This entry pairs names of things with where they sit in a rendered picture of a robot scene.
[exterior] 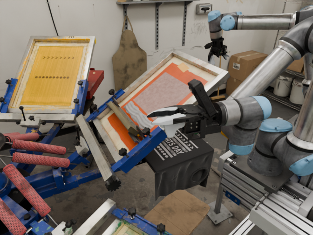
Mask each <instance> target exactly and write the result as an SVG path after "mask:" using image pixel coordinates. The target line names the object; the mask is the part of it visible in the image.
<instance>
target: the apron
mask: <svg viewBox="0 0 313 235"><path fill-rule="evenodd" d="M126 18H127V19H128V22H129V24H130V26H131V30H128V29H127V30H125V31H123V30H124V25H125V21H126ZM112 63H113V72H114V81H115V91H117V90H120V89H122V90H125V89H126V88H127V87H128V86H130V85H131V84H132V83H133V82H134V81H135V80H136V79H137V78H139V77H140V76H141V75H142V74H143V73H144V72H146V71H147V53H146V52H145V51H144V50H143V49H141V48H140V47H139V46H138V43H137V40H136V37H135V34H134V33H133V28H132V25H131V23H130V20H129V18H128V16H127V15H126V16H125V18H124V22H123V27H122V35H121V40H120V47H119V50H118V51H117V52H116V53H115V54H114V55H113V57H112Z"/></svg>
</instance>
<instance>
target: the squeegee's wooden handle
mask: <svg viewBox="0 0 313 235"><path fill-rule="evenodd" d="M108 105H109V107H110V108H111V109H112V111H113V112H114V113H115V114H116V116H117V117H118V118H119V119H120V121H121V122H122V124H123V125H124V126H125V127H126V129H127V130H128V131H129V132H130V133H132V134H133V135H134V136H136V135H137V134H138V133H139V132H138V130H136V128H135V127H134V126H133V125H132V124H131V122H130V121H129V120H128V119H127V118H126V117H125V115H124V114H123V113H122V112H121V110H120V109H119V108H118V107H117V106H116V105H115V104H114V103H113V102H111V101H110V102H109V103H108Z"/></svg>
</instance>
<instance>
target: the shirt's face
mask: <svg viewBox="0 0 313 235"><path fill-rule="evenodd" d="M192 138H199V136H198V135H197V134H195V135H194V134H193V137H192ZM192 142H193V143H194V144H195V145H197V146H198V147H199V148H197V149H194V150H191V151H188V152H185V153H182V154H180V155H177V156H175V157H172V158H169V159H166V160H162V159H161V158H160V157H159V156H158V154H157V153H156V152H155V151H154V150H152V151H151V152H150V153H149V154H148V155H147V156H145V157H144V158H145V159H146V161H147V162H148V164H149V165H150V166H151V168H152V169H153V170H154V172H156V171H158V170H161V169H164V168H166V167H169V166H171V165H174V164H177V163H179V162H182V161H185V160H187V159H190V158H193V157H195V156H198V155H201V154H203V153H206V152H209V151H212V150H213V148H212V147H211V146H210V145H209V144H207V143H206V142H205V141H204V140H202V139H196V140H192Z"/></svg>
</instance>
